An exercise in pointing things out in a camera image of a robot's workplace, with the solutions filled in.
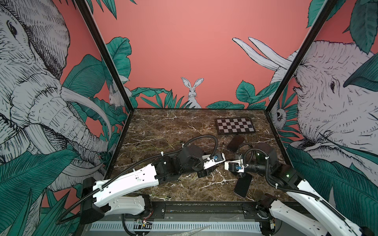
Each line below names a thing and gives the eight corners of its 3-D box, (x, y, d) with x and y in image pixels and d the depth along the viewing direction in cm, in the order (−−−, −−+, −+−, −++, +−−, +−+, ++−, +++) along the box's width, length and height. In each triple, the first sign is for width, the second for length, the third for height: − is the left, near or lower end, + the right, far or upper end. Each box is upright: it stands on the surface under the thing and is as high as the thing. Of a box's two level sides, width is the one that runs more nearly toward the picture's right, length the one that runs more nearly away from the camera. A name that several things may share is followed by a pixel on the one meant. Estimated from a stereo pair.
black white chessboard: (217, 134, 107) (218, 132, 105) (214, 121, 116) (215, 118, 113) (254, 132, 109) (255, 130, 107) (248, 119, 118) (249, 116, 115)
